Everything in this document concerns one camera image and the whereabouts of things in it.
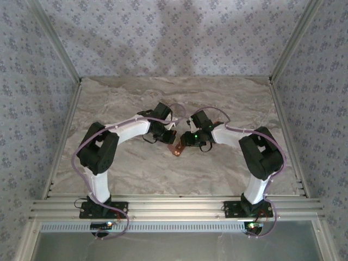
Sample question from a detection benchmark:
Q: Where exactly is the aluminium frame post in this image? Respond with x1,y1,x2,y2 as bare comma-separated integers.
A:
269,0,323,82
27,0,83,82
312,217,340,261
13,219,41,261

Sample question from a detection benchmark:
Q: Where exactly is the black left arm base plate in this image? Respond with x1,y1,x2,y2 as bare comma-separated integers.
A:
79,201,129,219

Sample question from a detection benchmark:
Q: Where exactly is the aluminium side rail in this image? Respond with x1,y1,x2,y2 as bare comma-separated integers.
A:
269,78,310,198
42,80,84,201

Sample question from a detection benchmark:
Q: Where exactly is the aluminium mounting rail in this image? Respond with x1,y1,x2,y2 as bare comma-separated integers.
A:
28,194,326,221

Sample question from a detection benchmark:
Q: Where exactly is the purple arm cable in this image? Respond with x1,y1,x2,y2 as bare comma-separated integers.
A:
187,108,288,240
71,103,187,241

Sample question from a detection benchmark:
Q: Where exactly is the small controller board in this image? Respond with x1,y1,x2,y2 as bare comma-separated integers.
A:
90,221,114,230
244,221,265,231

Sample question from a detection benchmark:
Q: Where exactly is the brown weekly pill organizer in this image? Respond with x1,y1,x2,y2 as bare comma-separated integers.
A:
167,139,186,158

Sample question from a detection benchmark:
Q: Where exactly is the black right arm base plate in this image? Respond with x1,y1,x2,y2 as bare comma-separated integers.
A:
223,200,274,218

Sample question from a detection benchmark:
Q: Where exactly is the grey metal panel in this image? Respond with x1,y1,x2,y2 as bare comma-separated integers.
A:
35,220,324,261

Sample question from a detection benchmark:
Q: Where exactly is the slotted grey cable duct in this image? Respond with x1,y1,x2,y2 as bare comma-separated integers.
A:
40,220,247,233

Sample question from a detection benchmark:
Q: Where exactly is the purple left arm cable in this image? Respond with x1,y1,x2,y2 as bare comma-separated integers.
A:
71,103,187,241

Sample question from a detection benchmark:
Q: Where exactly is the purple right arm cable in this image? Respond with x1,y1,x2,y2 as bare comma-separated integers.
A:
187,108,288,240

